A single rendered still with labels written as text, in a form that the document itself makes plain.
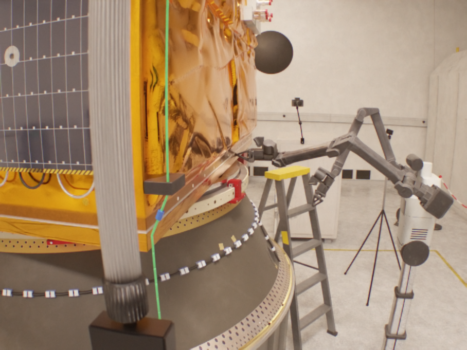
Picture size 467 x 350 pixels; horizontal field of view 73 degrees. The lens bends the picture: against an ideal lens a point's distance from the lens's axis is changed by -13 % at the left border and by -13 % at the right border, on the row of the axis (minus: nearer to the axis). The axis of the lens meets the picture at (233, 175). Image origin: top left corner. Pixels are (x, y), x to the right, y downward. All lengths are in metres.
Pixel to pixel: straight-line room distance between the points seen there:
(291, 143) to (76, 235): 4.28
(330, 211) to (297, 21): 5.29
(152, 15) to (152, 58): 0.10
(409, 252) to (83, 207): 1.65
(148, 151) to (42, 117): 0.26
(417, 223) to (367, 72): 7.41
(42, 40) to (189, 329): 1.03
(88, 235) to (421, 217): 1.59
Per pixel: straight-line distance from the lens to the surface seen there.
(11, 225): 1.10
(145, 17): 0.84
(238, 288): 1.51
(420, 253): 2.07
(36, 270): 1.31
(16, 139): 0.94
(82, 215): 0.92
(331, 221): 5.29
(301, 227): 5.29
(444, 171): 8.40
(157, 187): 0.81
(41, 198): 0.98
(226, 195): 1.50
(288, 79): 8.96
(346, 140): 1.70
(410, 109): 9.47
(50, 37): 0.87
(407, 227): 2.00
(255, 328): 1.53
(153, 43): 0.83
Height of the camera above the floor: 2.10
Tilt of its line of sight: 12 degrees down
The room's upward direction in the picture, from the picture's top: straight up
